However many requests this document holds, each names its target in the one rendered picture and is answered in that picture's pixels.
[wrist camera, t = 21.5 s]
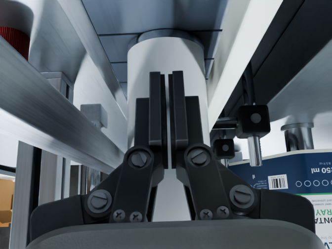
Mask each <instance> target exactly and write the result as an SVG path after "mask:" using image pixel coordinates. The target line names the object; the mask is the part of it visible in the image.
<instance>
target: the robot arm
mask: <svg viewBox="0 0 332 249"><path fill-rule="evenodd" d="M168 90H169V118H170V144H171V169H176V178H177V179H178V180H179V181H180V182H182V183H183V187H184V192H185V196H186V201H187V205H188V210H189V214H190V218H191V220H188V221H159V222H153V216H154V209H155V203H156V196H157V189H158V184H159V183H160V182H161V181H162V180H163V179H164V174H165V169H168V149H167V116H166V85H165V75H164V74H161V72H150V74H149V97H147V98H136V104H135V127H134V146H133V147H131V148H129V149H128V150H127V151H126V153H125V155H124V159H123V163H121V164H120V165H119V166H118V167H117V168H116V169H115V170H114V171H112V172H111V173H110V174H109V175H108V176H107V177H106V178H104V179H103V180H102V181H101V182H100V183H99V184H98V185H97V186H95V187H94V188H93V189H92V190H91V191H90V192H89V193H88V194H85V195H80V194H79V195H75V196H71V197H68V198H64V199H60V200H56V201H53V202H49V203H45V204H42V205H40V206H38V207H36V208H35V209H34V210H33V212H32V214H31V216H30V243H29V244H28V246H27V247H26V248H25V249H326V247H325V245H324V244H323V242H322V241H321V239H320V238H319V237H318V236H317V235H316V228H315V211H314V207H313V205H312V203H311V202H310V201H309V200H308V199H307V198H306V197H303V196H301V195H295V194H290V193H285V192H280V191H274V190H269V189H264V188H261V189H256V188H252V187H251V186H250V185H249V184H248V183H246V182H245V181H244V180H243V179H241V178H240V177H239V176H237V175H236V174H235V173H234V172H232V171H231V170H230V169H229V168H227V167H226V166H225V165H223V164H222V163H221V162H219V161H218V160H217V159H216V158H215V154H214V152H213V150H212V149H211V148H210V147H209V146H208V145H206V144H204V139H203V129H202V120H201V111H200V102H199V96H185V90H184V77H183V71H173V72H172V74H168Z"/></svg>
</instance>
